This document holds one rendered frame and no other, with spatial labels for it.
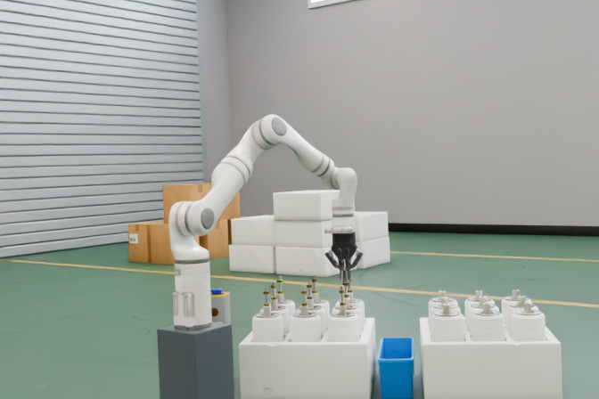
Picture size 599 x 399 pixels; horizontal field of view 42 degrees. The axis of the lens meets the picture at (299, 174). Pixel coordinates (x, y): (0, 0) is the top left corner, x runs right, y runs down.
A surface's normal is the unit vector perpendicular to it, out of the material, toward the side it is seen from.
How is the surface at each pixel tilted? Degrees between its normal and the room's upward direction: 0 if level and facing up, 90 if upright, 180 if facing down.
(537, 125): 90
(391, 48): 90
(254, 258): 90
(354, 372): 90
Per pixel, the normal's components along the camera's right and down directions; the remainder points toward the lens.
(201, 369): 0.79, -0.03
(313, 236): -0.60, 0.04
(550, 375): -0.13, 0.01
